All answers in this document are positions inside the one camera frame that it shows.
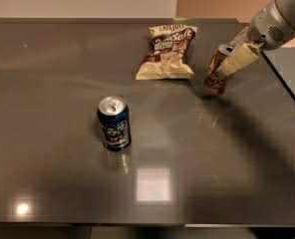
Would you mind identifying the beige brown chip bag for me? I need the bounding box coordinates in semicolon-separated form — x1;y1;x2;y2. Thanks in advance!
136;24;197;80

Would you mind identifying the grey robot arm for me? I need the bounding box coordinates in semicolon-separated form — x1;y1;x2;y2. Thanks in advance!
217;0;295;77

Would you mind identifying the orange soda can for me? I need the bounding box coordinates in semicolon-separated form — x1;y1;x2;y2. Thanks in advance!
203;44;233;95

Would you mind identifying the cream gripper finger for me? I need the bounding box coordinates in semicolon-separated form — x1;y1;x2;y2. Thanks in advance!
217;43;260;77
229;27;249;47

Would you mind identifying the dark side table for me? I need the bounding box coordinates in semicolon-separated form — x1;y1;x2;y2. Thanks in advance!
262;48;295;102

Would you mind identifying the blue pepsi can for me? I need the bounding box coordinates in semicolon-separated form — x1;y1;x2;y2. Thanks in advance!
97;96;132;151

